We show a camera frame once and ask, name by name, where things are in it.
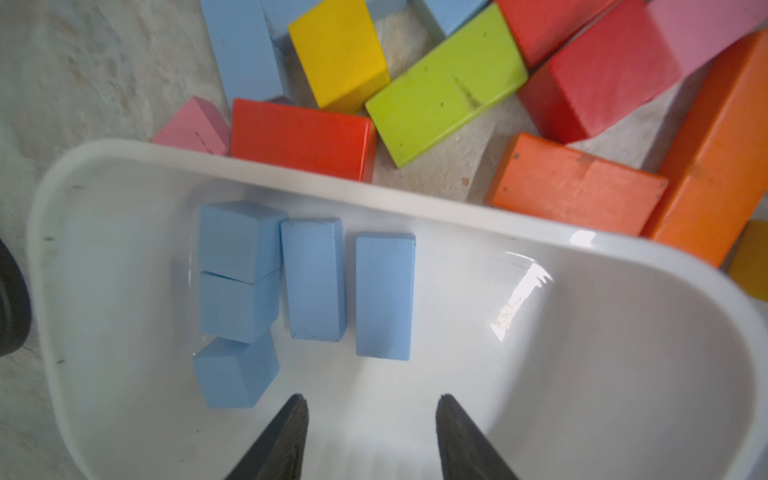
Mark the white plastic tray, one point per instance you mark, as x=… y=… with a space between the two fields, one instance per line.
x=579 y=354

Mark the yellow cube upper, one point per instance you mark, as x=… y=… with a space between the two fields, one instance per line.
x=340 y=53

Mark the long orange block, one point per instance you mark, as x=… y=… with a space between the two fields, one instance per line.
x=717 y=163

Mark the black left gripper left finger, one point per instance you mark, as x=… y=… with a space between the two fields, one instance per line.
x=278 y=452

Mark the green block upper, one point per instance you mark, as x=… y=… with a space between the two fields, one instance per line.
x=466 y=74

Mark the yellow cube front left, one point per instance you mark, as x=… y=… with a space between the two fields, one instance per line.
x=749 y=266

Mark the short orange block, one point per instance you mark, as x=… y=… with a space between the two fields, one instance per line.
x=544 y=179

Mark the pink block upper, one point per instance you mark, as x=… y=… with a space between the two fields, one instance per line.
x=198 y=126

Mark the yellow cube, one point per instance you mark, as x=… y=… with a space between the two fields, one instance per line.
x=340 y=53
x=749 y=266

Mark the pink block centre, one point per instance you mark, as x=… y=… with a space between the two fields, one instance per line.
x=698 y=30

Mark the red block centre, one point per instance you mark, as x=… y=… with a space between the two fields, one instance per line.
x=619 y=64

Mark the pink block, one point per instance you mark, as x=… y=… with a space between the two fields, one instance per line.
x=198 y=126
x=698 y=30

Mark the red block by tray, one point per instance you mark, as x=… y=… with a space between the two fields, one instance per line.
x=332 y=144

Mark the black microphone stand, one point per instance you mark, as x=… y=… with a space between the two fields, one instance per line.
x=16 y=314

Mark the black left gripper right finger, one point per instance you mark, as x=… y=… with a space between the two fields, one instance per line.
x=465 y=452

